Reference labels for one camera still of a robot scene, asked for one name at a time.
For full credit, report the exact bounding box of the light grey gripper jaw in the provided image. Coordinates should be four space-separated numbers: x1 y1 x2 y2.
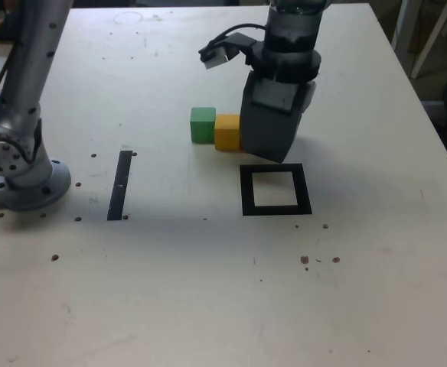
302 80 318 115

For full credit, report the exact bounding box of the black tape square outline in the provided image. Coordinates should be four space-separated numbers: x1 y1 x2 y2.
239 163 313 216

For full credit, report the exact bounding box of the yellow cube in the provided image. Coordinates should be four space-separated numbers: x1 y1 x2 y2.
214 113 243 151

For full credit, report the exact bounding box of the black camera cable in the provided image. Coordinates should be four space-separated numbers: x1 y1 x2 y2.
207 24 267 50

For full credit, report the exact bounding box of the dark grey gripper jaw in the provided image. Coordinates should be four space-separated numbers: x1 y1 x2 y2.
240 70 311 164

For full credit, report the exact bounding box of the small white and black camera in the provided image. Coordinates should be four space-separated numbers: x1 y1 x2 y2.
198 33 265 71

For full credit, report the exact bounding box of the black tape strip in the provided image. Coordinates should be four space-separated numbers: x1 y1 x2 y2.
106 150 132 222

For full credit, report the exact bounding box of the green cube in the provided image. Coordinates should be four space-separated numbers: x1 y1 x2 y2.
189 106 217 145

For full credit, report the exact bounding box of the white metal frame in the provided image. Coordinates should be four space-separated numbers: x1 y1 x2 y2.
390 0 447 80

